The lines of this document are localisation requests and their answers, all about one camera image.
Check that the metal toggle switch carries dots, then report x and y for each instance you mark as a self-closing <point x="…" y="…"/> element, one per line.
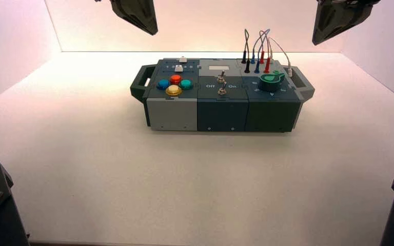
<point x="221" y="77"/>
<point x="222" y="90"/>

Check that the white slider knob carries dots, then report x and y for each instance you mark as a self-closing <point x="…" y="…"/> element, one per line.
<point x="178" y="68"/>
<point x="183" y="59"/>

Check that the red dome push button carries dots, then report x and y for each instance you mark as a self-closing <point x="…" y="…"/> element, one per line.
<point x="176" y="79"/>

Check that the blue dome push button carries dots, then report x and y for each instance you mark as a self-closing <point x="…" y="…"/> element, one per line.
<point x="163" y="84"/>

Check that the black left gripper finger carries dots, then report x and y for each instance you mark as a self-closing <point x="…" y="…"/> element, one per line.
<point x="142" y="10"/>
<point x="124" y="12"/>

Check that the green rotary pointer knob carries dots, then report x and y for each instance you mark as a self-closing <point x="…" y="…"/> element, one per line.
<point x="270" y="83"/>

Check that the green dome push button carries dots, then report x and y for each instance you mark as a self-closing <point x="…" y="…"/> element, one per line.
<point x="186" y="84"/>

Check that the yellow dome push button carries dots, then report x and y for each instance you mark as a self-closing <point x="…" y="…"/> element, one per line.
<point x="173" y="90"/>

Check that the grey and teal control box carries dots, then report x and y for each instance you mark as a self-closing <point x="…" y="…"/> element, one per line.
<point x="222" y="112"/>

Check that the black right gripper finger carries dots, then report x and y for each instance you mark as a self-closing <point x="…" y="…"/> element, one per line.
<point x="322" y="23"/>
<point x="353" y="10"/>

